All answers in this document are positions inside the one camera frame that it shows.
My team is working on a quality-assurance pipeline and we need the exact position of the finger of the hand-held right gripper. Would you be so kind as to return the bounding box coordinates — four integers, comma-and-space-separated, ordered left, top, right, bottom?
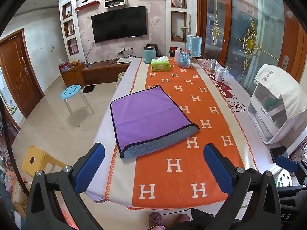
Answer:
275, 155, 307, 174

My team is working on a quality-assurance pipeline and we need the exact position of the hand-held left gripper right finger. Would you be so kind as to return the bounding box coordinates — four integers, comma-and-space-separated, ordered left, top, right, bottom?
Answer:
203, 143, 282, 230

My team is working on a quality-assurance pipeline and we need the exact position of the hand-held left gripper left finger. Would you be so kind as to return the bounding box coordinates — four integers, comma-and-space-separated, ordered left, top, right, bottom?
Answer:
25, 142, 106, 230

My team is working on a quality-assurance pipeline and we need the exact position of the purple and grey towel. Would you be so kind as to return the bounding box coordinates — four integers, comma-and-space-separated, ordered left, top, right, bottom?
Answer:
110, 85, 200, 159

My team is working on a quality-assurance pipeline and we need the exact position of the black smartphone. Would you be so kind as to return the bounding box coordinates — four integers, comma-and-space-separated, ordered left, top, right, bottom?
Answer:
270, 146, 287, 163

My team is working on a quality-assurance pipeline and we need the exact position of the white stool with green dots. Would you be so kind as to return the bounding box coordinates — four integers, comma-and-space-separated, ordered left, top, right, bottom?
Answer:
275, 169, 292, 188

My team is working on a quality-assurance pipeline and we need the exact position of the orange letter-print table blanket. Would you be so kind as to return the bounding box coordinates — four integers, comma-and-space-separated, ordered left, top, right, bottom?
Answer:
106, 57, 258, 210

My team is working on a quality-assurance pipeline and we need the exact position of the white sterilizer appliance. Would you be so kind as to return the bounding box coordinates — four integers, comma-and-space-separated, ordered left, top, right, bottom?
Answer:
247, 84, 303, 145

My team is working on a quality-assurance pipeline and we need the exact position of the dark cloth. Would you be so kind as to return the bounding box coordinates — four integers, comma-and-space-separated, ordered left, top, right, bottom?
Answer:
168, 207, 217, 230

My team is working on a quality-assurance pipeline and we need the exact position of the yellow plastic stool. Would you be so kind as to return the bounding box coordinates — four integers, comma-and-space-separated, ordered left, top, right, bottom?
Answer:
22, 146, 69, 190

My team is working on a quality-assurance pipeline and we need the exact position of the pink slipper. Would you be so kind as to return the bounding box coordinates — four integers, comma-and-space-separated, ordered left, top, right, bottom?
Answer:
176, 214, 191, 226
148, 212, 166, 230

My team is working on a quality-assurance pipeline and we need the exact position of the white cloth cover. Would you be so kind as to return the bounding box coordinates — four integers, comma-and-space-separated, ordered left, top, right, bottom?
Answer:
254, 64, 303, 121

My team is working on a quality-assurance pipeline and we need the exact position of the black floor mat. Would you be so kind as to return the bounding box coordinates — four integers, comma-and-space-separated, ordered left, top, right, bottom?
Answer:
81, 85, 97, 94

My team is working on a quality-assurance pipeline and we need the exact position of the blue round stool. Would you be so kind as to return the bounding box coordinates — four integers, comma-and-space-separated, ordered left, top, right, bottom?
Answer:
61, 85, 96, 118

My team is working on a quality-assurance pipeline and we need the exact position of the white cartoon-print tablecloth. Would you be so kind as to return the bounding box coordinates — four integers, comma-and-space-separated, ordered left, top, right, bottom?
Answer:
85, 57, 287, 205

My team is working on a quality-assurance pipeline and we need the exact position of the small wooden side cabinet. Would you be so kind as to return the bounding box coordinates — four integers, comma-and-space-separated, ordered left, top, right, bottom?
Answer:
59, 62, 86, 89

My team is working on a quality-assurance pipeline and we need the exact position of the white pill bottle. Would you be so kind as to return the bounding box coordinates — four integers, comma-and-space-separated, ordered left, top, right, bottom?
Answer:
215, 67, 225, 82

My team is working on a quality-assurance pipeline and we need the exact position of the cream round stool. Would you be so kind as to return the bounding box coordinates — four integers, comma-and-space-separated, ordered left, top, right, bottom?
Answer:
116, 71, 127, 88

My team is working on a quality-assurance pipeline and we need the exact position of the long wooden television cabinet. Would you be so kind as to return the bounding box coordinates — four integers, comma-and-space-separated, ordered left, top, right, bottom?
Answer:
82, 59, 131, 86

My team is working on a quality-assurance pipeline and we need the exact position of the light blue pen holder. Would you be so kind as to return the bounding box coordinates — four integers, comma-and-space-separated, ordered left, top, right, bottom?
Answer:
178, 49, 192, 68

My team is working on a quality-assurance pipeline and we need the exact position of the white set-top box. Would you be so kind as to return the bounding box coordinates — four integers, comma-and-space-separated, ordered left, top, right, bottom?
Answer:
117, 57, 142, 65

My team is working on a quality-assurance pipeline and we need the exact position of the brown wooden door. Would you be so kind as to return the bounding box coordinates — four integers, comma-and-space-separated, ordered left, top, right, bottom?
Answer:
0, 28, 45, 119

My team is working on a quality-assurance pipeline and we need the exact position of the green tissue box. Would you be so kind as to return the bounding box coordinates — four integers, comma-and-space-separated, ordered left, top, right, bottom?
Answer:
151, 56, 170, 71

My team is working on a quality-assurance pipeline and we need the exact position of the blue water jug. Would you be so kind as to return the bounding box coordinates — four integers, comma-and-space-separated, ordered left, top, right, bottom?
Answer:
186, 35, 203, 58

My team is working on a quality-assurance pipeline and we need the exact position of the teal electric kettle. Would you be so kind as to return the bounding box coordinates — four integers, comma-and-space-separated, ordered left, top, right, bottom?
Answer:
143, 47, 157, 64

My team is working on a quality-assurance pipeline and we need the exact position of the glass door with gold ornaments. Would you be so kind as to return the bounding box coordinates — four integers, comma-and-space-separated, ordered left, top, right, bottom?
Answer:
199, 0, 307, 97

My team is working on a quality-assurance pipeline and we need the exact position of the black flat-screen television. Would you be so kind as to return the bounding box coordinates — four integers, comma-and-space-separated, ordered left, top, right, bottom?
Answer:
91, 5, 148, 44

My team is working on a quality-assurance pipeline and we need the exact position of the wall poster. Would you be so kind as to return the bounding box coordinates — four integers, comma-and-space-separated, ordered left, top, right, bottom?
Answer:
0, 67, 19, 115

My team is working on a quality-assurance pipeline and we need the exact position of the red wall shelf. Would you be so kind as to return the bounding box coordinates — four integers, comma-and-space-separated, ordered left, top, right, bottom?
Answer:
75, 1, 101, 11

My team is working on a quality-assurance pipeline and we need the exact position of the white box wall shelf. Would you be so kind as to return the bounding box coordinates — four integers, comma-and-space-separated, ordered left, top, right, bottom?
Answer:
104, 0, 126, 9

